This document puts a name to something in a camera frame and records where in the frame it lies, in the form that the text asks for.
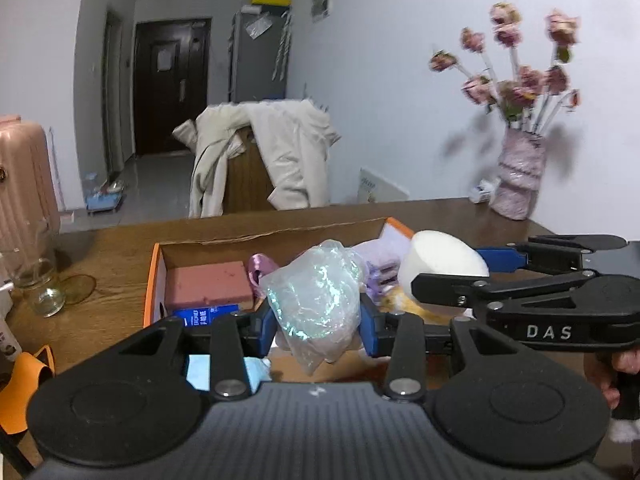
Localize dark entrance door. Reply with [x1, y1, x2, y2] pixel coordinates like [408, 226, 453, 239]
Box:
[132, 17, 212, 157]

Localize blue floor tray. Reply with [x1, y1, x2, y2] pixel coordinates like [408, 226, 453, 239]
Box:
[85, 180, 127, 217]

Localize glass jar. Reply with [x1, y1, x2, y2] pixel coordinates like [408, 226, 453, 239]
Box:
[7, 255, 67, 318]

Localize grey refrigerator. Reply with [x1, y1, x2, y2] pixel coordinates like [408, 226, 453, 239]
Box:
[230, 7, 291, 106]

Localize grey side door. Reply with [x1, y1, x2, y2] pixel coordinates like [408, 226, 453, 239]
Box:
[102, 7, 125, 173]

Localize white pole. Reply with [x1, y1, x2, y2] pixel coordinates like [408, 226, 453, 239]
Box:
[47, 126, 68, 211]

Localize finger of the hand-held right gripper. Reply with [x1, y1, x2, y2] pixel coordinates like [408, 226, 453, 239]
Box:
[474, 234, 630, 275]
[411, 269, 599, 319]

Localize plastic sleeve on refrigerator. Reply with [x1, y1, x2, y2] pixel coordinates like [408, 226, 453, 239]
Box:
[245, 15, 273, 41]

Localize pink textured vase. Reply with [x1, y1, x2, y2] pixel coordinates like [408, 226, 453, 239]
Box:
[490, 127, 547, 221]

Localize beige coat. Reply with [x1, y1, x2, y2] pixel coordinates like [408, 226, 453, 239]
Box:
[172, 99, 342, 218]

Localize brown chair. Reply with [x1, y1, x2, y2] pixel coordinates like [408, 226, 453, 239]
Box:
[222, 127, 276, 213]

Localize pink layered sponge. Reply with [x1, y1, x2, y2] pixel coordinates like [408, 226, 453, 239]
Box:
[165, 260, 253, 310]

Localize pink satin drawstring pouch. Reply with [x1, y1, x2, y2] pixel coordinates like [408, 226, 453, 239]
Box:
[247, 254, 281, 301]

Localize white round foam sponge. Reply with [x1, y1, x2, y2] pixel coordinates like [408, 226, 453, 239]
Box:
[397, 230, 490, 318]

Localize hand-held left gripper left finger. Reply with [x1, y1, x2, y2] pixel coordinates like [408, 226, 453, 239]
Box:
[112, 305, 277, 402]

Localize orange black strap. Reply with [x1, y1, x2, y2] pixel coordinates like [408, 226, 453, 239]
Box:
[0, 345, 56, 436]

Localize white framed board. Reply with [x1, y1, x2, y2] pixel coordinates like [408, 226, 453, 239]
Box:
[357, 167, 412, 204]

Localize folded clear umbrella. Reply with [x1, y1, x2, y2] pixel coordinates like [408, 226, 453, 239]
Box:
[272, 10, 292, 81]

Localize blue packet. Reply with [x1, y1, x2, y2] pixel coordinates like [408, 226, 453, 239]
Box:
[172, 305, 241, 328]

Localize glass lid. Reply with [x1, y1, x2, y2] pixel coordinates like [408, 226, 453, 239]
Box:
[64, 275, 97, 306]

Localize orange cardboard box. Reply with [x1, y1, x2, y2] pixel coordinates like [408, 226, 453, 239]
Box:
[143, 216, 418, 386]

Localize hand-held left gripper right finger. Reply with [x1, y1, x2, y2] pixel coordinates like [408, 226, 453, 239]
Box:
[359, 296, 506, 402]

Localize small white spray bottle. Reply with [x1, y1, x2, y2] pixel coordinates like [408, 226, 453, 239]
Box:
[0, 305, 23, 366]

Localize dried pink roses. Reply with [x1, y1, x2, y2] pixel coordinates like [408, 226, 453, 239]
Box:
[428, 1, 582, 133]

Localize pink ribbed suitcase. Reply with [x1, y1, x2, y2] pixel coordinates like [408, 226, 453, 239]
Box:
[0, 115, 62, 261]

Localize purple towel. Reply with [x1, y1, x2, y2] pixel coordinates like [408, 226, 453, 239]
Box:
[350, 237, 413, 296]

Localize iridescent clear plastic bag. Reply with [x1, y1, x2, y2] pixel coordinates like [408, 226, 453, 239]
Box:
[259, 240, 363, 375]

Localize person's right hand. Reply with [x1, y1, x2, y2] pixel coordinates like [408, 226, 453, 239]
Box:
[584, 351, 637, 410]

